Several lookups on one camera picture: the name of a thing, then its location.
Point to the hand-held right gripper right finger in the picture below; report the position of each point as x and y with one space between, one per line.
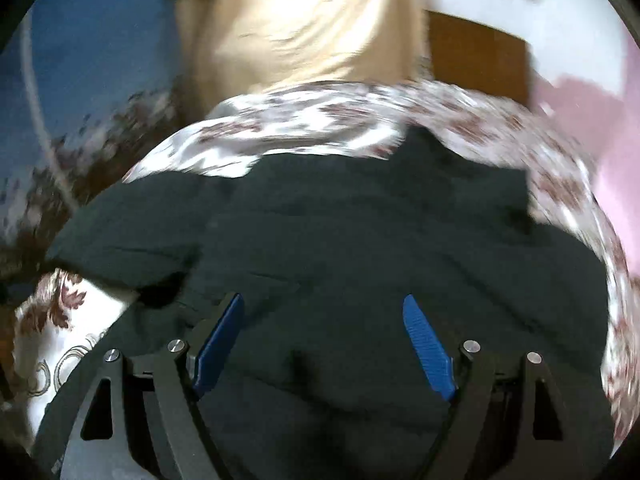
425 345

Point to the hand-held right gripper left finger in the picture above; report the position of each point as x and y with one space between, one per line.
219 342

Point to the black padded jacket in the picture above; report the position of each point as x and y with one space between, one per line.
340 240

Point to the floral satin bedspread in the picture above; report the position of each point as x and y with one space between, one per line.
310 120

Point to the pink curtain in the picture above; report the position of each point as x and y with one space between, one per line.
605 160

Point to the wooden headboard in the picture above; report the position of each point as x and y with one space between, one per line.
475 55

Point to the beige dotted cloth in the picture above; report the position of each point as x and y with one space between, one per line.
305 25

